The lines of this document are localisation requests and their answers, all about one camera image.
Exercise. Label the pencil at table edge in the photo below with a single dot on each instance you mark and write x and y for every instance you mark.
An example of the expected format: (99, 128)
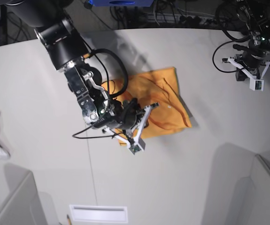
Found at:
(69, 220)

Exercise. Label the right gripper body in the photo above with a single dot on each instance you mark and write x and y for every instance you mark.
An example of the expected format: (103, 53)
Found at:
(130, 115)

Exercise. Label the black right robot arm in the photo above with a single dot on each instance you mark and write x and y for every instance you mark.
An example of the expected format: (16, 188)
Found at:
(67, 51)

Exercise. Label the blue purple device box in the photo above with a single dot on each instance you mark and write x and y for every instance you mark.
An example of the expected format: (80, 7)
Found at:
(126, 3)

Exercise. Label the white rectangular table grommet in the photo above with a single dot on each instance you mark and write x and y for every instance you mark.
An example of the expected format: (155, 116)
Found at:
(99, 214)

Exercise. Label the yellow orange T-shirt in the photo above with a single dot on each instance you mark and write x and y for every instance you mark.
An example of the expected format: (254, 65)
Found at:
(159, 86)

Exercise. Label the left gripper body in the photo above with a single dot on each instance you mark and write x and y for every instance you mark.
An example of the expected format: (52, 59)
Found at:
(252, 57)

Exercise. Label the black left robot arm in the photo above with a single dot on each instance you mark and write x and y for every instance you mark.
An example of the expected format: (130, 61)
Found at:
(255, 45)

